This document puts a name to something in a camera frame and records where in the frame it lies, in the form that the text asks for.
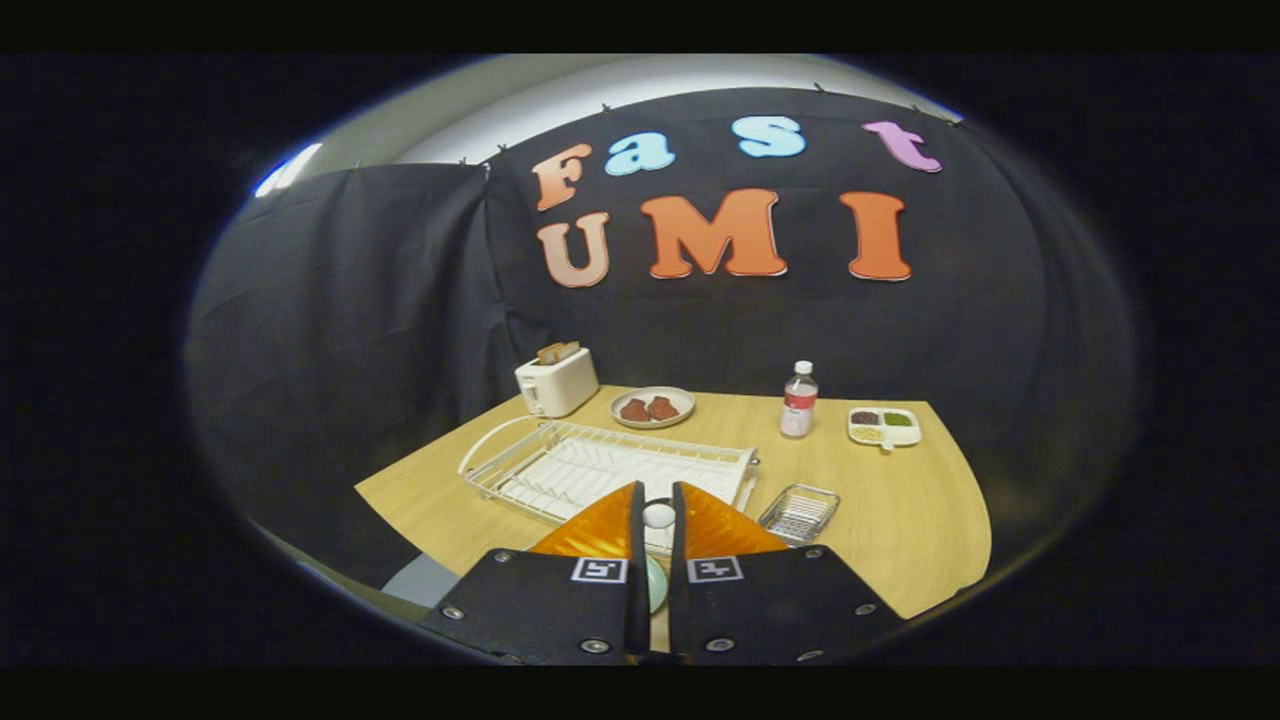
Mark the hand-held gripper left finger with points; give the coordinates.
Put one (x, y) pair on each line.
(638, 600)

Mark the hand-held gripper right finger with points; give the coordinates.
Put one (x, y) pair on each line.
(678, 600)

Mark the light green plate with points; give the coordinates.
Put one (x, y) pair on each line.
(656, 585)

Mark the small metal basket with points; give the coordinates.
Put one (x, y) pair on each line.
(800, 515)

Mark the beige plate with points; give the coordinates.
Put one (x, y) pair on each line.
(686, 406)

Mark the white divided dish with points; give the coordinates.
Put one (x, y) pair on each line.
(905, 436)

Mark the white drip tray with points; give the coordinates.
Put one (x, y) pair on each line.
(600, 470)

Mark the red meat piece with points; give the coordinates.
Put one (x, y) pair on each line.
(634, 410)
(663, 407)

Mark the clear bottle with red label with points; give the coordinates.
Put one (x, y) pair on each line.
(797, 410)

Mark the white toaster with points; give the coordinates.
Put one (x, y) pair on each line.
(560, 385)

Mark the yellow beans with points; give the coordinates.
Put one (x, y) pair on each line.
(868, 433)

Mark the brown toast slice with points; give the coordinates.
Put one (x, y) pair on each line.
(558, 352)

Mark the green beans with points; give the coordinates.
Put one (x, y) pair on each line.
(898, 419)

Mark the ceiling light strip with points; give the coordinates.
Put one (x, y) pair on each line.
(290, 168)

